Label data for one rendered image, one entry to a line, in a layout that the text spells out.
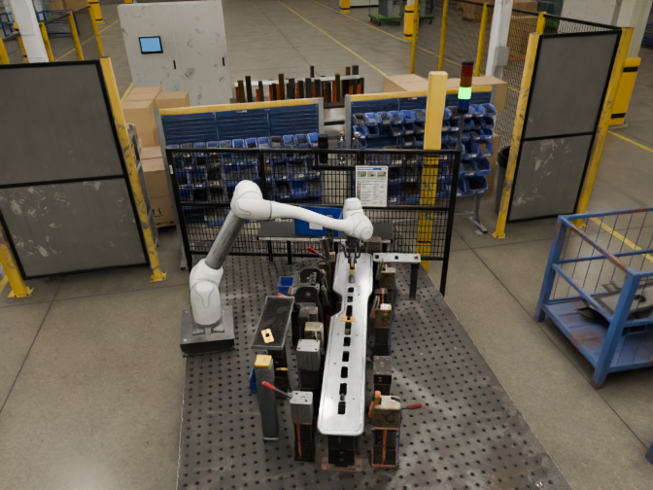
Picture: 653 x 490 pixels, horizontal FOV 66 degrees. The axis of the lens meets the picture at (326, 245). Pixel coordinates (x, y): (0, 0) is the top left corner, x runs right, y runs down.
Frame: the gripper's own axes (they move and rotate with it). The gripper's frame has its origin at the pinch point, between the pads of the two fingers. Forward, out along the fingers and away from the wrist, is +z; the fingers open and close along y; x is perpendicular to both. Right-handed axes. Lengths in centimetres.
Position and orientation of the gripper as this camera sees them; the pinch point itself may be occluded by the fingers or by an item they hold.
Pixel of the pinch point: (352, 262)
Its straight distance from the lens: 294.7
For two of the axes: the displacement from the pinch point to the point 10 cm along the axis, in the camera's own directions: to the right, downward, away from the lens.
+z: 0.2, 8.6, 5.1
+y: 10.0, 0.2, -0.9
